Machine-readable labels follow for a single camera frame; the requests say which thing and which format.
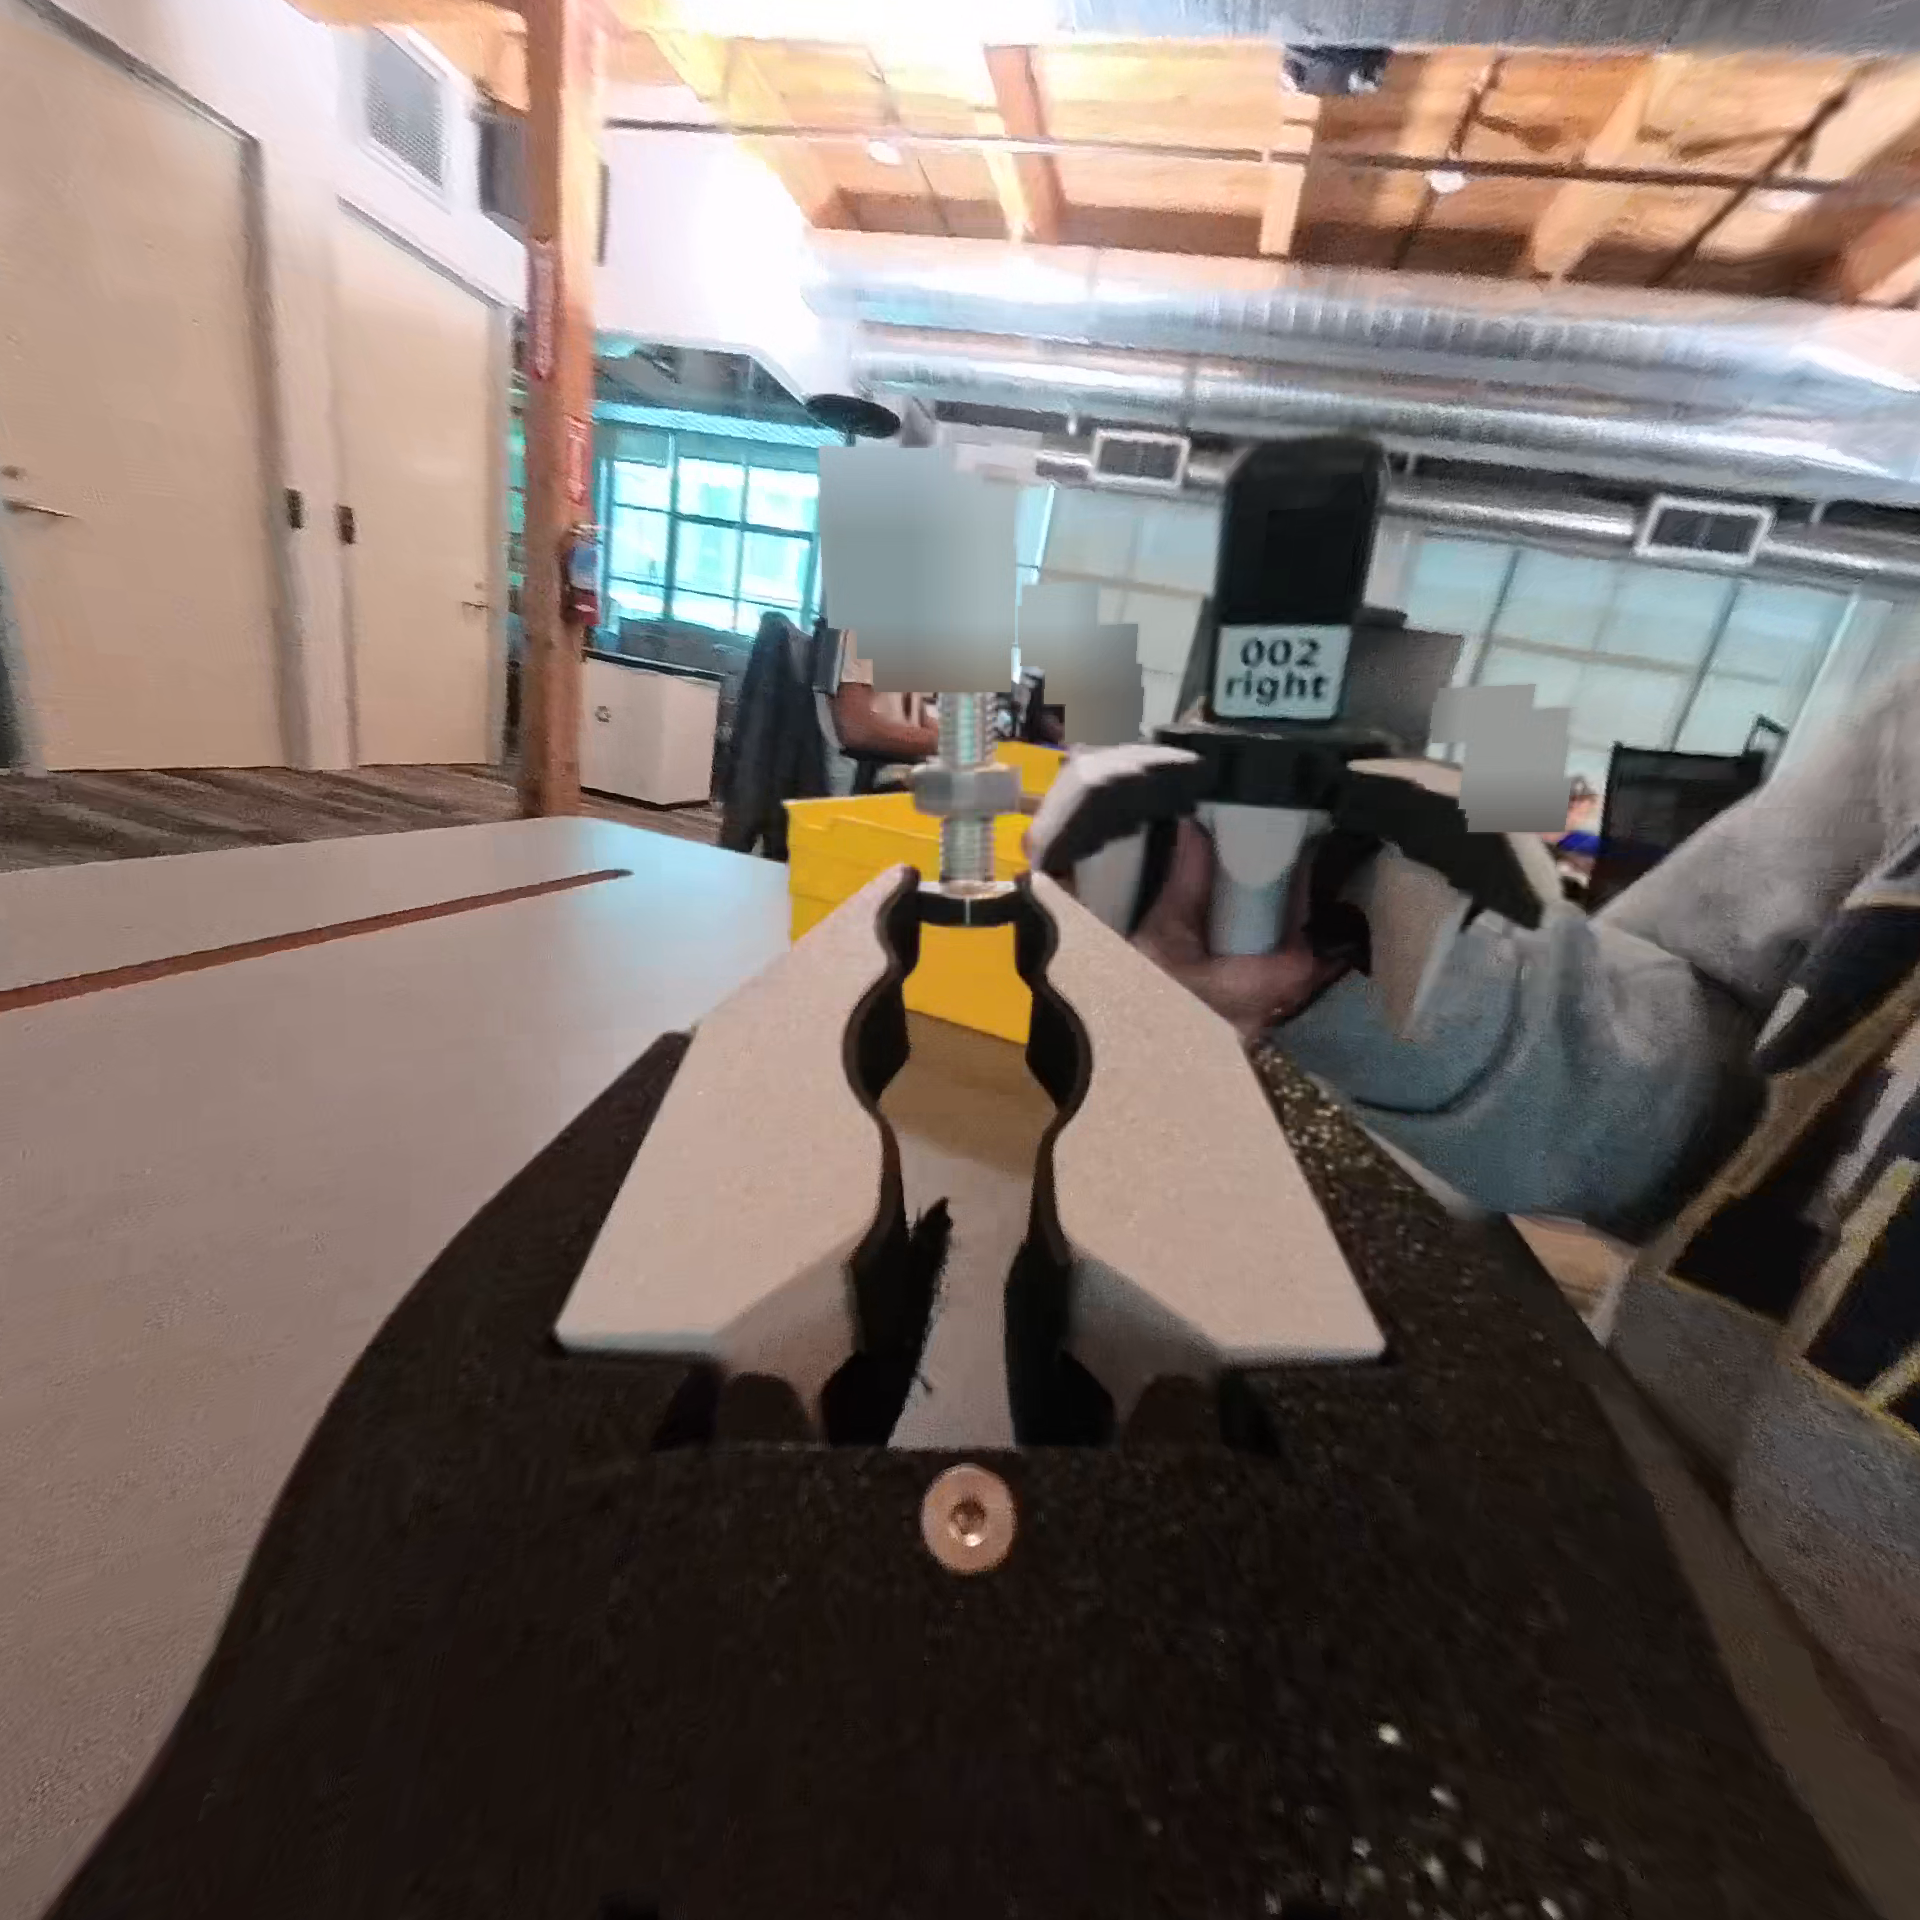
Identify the black jacket on chair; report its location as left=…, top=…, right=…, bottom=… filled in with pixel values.
left=718, top=614, right=831, bottom=859

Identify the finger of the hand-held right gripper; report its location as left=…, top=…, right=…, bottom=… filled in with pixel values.
left=1332, top=762, right=1551, bottom=1040
left=1031, top=747, right=1204, bottom=922

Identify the white cabinet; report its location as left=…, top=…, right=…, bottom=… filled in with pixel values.
left=578, top=652, right=726, bottom=807

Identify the yellow plastic bin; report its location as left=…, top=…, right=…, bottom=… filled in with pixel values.
left=784, top=738, right=1072, bottom=1040

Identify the wooden post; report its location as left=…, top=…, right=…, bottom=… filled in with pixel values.
left=514, top=0, right=607, bottom=822

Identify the person's right forearm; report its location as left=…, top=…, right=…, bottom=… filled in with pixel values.
left=1271, top=660, right=1920, bottom=1250

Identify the wall air vent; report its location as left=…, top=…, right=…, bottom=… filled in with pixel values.
left=356, top=27, right=455, bottom=192

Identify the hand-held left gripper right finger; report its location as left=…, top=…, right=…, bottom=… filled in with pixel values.
left=1018, top=867, right=1386, bottom=1371

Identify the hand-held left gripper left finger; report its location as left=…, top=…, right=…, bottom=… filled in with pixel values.
left=552, top=865, right=924, bottom=1369

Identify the silver air duct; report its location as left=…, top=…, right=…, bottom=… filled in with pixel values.
left=801, top=228, right=1920, bottom=506

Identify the steel hex bolt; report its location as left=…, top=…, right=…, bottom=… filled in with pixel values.
left=919, top=691, right=1020, bottom=922

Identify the beige door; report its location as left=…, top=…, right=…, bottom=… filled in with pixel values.
left=335, top=201, right=510, bottom=771
left=0, top=0, right=290, bottom=771

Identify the person's right hand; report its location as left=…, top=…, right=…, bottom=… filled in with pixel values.
left=1131, top=817, right=1354, bottom=1038

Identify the black mesh chair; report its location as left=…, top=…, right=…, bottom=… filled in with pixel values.
left=1594, top=718, right=1791, bottom=905

